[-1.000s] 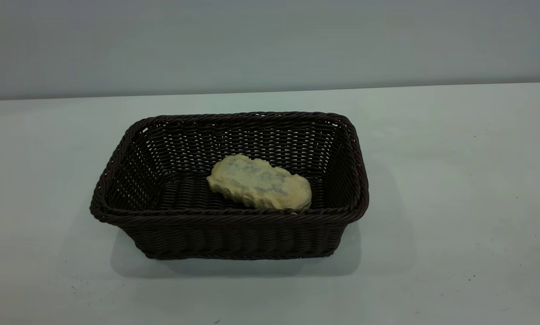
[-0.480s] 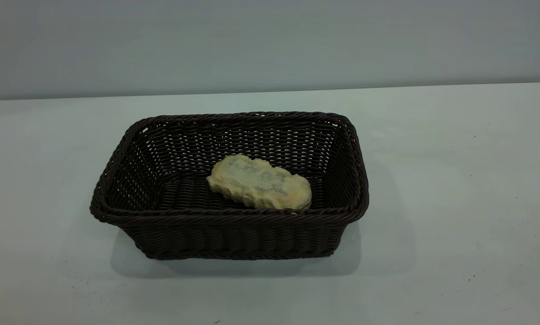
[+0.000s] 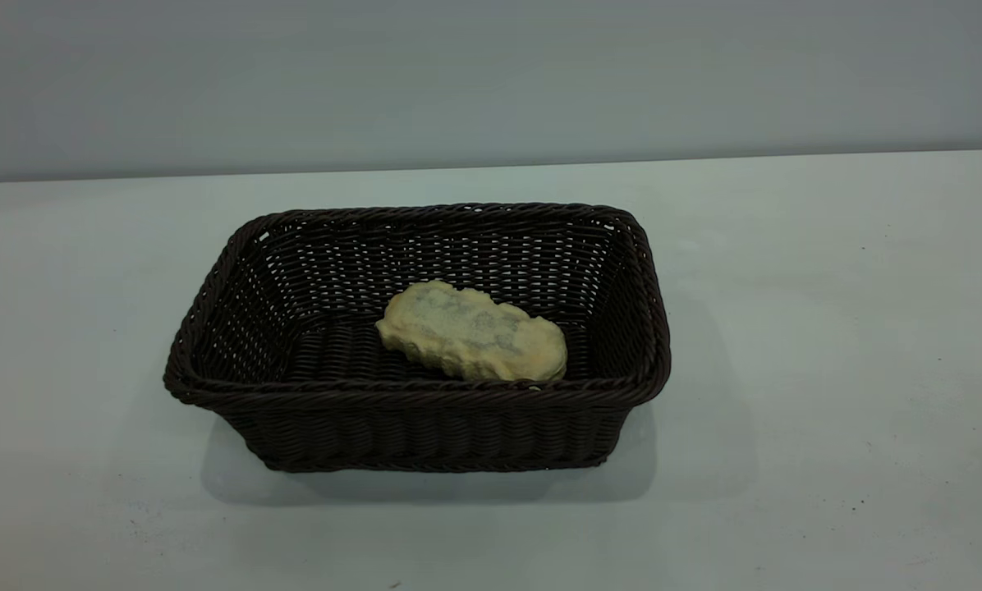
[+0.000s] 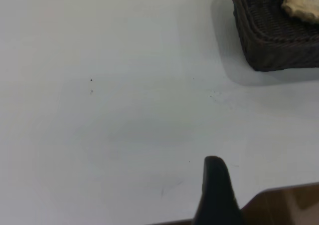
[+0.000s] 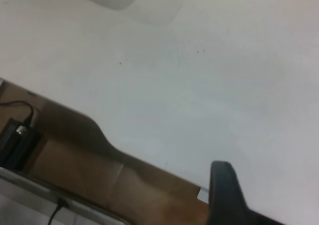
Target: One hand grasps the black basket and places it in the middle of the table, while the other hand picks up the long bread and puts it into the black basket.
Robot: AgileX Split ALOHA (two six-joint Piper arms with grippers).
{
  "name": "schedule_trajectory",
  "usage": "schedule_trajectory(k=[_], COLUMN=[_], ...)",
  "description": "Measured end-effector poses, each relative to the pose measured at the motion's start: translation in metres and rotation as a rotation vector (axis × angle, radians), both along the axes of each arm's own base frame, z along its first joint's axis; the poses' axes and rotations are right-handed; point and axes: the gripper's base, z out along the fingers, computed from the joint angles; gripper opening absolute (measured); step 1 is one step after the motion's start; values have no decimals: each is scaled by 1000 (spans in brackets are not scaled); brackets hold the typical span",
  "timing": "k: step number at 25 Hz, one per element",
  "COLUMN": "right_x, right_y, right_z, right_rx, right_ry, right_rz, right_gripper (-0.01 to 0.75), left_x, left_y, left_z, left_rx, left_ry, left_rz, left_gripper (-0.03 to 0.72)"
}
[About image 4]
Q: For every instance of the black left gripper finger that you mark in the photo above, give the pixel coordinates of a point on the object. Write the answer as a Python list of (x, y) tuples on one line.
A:
[(215, 197)]

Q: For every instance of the black woven rectangular basket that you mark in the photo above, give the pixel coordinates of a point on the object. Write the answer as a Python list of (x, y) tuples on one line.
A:
[(269, 40)]

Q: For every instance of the ridged golden bread loaf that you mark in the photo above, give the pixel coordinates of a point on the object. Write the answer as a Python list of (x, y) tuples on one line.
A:
[(304, 3)]

